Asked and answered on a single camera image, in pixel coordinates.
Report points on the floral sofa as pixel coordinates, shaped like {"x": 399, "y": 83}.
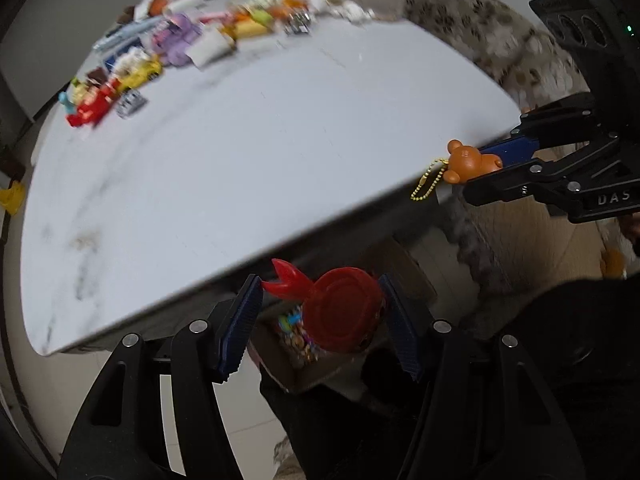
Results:
{"x": 480, "y": 30}

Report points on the red fox toy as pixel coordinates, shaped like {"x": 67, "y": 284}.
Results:
{"x": 95, "y": 102}

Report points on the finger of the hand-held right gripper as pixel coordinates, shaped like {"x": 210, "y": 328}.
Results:
{"x": 520, "y": 180}
{"x": 515, "y": 150}

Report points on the red crab toy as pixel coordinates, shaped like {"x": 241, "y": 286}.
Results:
{"x": 340, "y": 310}

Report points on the white paper roll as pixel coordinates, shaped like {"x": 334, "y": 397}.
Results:
{"x": 185, "y": 4}

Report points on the purple plush toy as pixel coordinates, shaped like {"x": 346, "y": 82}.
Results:
{"x": 175, "y": 42}

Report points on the yellow green dinosaur toy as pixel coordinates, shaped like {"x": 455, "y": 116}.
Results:
{"x": 257, "y": 16}

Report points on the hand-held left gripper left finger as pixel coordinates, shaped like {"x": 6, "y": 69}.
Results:
{"x": 240, "y": 330}

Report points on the light blue toy gun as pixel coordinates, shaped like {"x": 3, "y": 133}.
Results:
{"x": 125, "y": 35}

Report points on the yellow plastic potty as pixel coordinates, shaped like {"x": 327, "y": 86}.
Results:
{"x": 12, "y": 196}

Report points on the yellow toy car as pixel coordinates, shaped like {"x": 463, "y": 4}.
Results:
{"x": 142, "y": 72}

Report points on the teal snail toy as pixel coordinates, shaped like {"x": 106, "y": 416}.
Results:
{"x": 66, "y": 100}

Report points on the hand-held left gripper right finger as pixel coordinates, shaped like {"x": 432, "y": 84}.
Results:
{"x": 405, "y": 330}

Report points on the brown figure toy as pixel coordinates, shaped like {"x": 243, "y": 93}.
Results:
{"x": 95, "y": 76}

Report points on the white foam block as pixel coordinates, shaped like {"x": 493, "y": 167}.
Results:
{"x": 212, "y": 49}

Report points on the person's dark clothing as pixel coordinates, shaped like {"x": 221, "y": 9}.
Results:
{"x": 550, "y": 370}

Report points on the orange fruit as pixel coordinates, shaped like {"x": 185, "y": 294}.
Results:
{"x": 159, "y": 5}

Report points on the cardboard box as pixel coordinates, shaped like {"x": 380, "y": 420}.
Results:
{"x": 310, "y": 367}

